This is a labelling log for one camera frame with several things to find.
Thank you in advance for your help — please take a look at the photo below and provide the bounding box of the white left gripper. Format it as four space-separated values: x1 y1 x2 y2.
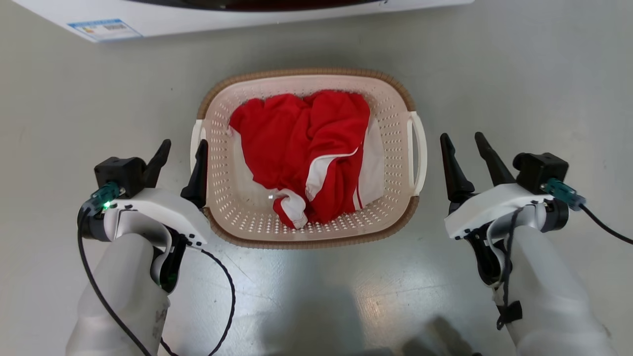
103 139 211 247

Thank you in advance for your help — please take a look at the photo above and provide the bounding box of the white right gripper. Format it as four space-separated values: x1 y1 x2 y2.
440 132 554 241

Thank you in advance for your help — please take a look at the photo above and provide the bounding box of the beige perforated plastic laundry basket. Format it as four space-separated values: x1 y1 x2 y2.
190 68 427 249

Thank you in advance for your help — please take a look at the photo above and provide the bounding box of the red and white garment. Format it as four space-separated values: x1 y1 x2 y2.
228 90 386 229

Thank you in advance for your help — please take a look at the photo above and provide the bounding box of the white washing machine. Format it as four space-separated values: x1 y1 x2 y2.
12 0 475 43

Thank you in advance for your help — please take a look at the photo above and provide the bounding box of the blue energy label sticker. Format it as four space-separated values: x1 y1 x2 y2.
68 19 143 42

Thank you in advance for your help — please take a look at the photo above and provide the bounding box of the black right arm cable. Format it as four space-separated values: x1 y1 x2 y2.
541 178 633 245

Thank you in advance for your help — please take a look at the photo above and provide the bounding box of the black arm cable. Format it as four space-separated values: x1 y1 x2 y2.
77 182 236 356
541 178 633 245

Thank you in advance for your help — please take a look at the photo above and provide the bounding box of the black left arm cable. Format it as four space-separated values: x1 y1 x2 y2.
77 182 236 356

